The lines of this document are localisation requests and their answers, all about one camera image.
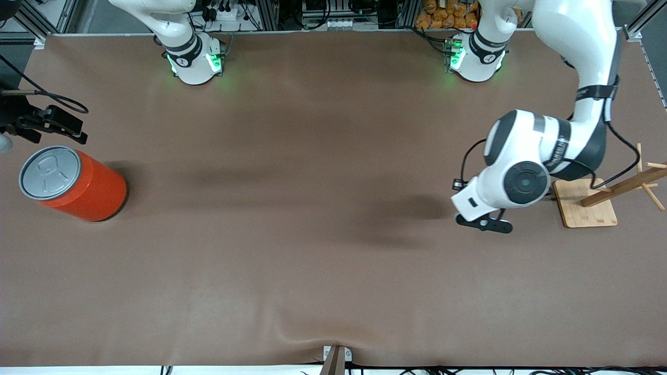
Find wooden cup rack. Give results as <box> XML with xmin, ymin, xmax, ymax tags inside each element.
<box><xmin>552</xmin><ymin>143</ymin><xmax>667</xmax><ymax>229</ymax></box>

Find orange can with silver lid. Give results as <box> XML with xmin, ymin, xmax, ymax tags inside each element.
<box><xmin>19</xmin><ymin>145</ymin><xmax>128</xmax><ymax>223</ymax></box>

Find white power strip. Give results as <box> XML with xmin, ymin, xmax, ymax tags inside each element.
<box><xmin>207</xmin><ymin>4</ymin><xmax>246</xmax><ymax>22</ymax></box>

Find pile of orange packages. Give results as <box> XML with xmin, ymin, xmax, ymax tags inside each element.
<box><xmin>415</xmin><ymin>0</ymin><xmax>481</xmax><ymax>30</ymax></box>

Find brown table mat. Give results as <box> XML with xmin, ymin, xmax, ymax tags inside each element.
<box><xmin>0</xmin><ymin>30</ymin><xmax>667</xmax><ymax>368</ymax></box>

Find thin black camera cable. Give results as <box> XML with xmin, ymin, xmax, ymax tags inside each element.
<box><xmin>451</xmin><ymin>138</ymin><xmax>488</xmax><ymax>191</ymax></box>

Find aluminium frame post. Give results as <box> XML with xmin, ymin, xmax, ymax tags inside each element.
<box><xmin>0</xmin><ymin>0</ymin><xmax>80</xmax><ymax>43</ymax></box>
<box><xmin>623</xmin><ymin>0</ymin><xmax>667</xmax><ymax>43</ymax></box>

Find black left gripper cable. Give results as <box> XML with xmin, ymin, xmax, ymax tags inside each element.
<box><xmin>560</xmin><ymin>31</ymin><xmax>642</xmax><ymax>192</ymax></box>

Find silver metal clamp bracket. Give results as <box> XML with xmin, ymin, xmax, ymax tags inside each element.
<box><xmin>323</xmin><ymin>345</ymin><xmax>353</xmax><ymax>363</ymax></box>

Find brown camera post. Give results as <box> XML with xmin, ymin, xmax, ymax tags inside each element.
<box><xmin>318</xmin><ymin>346</ymin><xmax>347</xmax><ymax>375</ymax></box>

